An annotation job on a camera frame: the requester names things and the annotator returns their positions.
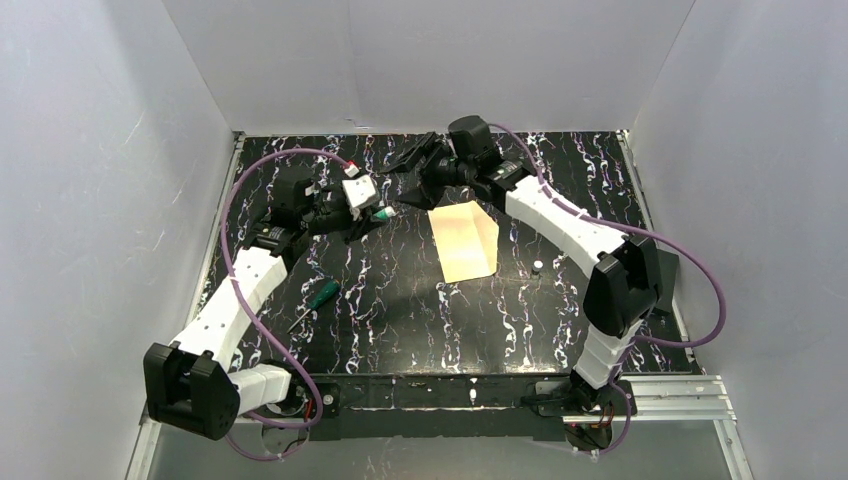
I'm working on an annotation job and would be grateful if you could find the white green glue stick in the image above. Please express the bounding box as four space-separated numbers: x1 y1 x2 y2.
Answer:
371 206 397 222

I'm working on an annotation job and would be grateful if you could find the cream envelope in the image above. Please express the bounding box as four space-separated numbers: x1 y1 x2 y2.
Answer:
428 201 499 283

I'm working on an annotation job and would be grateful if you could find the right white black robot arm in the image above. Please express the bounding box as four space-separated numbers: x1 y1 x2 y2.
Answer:
382 115 663 398

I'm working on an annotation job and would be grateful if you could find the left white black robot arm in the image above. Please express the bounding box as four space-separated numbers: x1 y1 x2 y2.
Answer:
143 166 394 440

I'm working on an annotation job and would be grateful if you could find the black flat box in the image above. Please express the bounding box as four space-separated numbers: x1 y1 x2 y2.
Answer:
653 250 680 316

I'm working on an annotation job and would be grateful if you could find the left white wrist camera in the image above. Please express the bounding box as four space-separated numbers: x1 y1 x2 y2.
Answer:
341 162 380 220

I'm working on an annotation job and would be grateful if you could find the green handled screwdriver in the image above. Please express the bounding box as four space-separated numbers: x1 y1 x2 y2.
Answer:
286 279 341 333

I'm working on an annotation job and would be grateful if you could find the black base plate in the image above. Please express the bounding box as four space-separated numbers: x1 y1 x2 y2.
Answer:
242 373 637 443

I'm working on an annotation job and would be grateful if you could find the aluminium frame rail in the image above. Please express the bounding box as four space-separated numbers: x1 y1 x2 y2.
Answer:
145 374 736 438

